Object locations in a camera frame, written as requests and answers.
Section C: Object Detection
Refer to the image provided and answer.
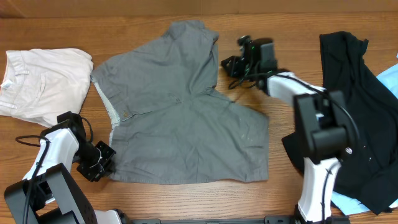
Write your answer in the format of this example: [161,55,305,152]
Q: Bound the folded beige shorts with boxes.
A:
[1,48,93,127]

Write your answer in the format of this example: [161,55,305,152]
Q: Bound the black t-shirt with logo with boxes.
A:
[281,30,398,215]

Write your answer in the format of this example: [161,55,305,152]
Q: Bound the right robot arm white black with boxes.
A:
[221,35,359,224]

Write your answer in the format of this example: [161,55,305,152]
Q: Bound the grey shorts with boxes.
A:
[91,21,269,184]

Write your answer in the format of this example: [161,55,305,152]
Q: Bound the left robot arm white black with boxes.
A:
[4,111,130,224]

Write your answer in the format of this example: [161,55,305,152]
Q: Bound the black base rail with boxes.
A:
[131,216,300,224]

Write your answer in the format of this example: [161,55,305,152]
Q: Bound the light blue garment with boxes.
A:
[331,64,397,215]

